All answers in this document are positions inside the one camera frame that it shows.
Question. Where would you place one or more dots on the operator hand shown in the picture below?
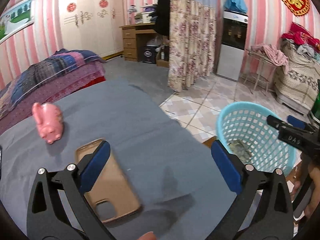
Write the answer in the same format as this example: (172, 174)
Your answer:
(305, 193)

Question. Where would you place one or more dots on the red clothes pile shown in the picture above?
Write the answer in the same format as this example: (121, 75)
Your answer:
(301, 36)

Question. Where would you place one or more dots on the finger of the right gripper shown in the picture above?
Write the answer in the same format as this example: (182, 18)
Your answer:
(296, 122)
(277, 124)

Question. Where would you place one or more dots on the patterned paper wrapper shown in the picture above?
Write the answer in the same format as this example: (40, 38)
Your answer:
(241, 150)

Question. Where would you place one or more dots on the bed with purple cover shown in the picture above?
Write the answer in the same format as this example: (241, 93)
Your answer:
(53, 91)

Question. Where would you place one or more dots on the grey table cloth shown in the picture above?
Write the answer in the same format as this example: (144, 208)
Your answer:
(179, 186)

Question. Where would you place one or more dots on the white water dispenser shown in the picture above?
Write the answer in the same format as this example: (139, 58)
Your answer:
(233, 42)

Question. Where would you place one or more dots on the brown phone case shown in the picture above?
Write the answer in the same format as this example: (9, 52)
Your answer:
(110, 194)

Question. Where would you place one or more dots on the framed wedding photo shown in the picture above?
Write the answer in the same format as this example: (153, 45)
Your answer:
(16, 18)

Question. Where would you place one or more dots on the black box under desk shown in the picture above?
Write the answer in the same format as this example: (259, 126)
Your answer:
(149, 54)

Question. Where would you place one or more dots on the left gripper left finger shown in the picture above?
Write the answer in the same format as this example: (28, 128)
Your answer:
(46, 217)

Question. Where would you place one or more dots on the floral curtain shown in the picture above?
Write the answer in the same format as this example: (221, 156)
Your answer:
(192, 36)

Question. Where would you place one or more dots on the light blue plastic basket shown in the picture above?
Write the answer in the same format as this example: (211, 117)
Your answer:
(247, 121)

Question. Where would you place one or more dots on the white wardrobe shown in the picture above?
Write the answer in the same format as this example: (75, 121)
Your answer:
(92, 25)

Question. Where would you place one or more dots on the black hanging coat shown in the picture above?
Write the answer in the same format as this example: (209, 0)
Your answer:
(162, 24)

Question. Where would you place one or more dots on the pink cloth on rack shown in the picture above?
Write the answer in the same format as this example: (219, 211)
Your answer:
(276, 56)

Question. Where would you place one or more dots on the wooden desk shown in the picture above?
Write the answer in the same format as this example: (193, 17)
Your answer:
(136, 37)

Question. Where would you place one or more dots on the metal side rack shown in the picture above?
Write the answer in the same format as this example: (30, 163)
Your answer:
(258, 75)

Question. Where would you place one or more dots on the blue cloth covered plant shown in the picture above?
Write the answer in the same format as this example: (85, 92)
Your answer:
(236, 6)

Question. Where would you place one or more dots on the pink piggy bank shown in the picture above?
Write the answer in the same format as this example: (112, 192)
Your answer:
(49, 121)

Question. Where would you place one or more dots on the floral covered furniture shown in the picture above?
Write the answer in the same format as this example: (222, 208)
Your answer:
(298, 89)

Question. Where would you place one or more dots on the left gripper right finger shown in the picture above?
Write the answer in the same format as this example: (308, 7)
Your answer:
(262, 208)

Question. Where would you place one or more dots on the desk lamp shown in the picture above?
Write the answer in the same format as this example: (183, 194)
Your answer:
(131, 14)

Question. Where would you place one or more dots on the striped patchwork blanket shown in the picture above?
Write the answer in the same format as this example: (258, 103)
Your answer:
(37, 75)

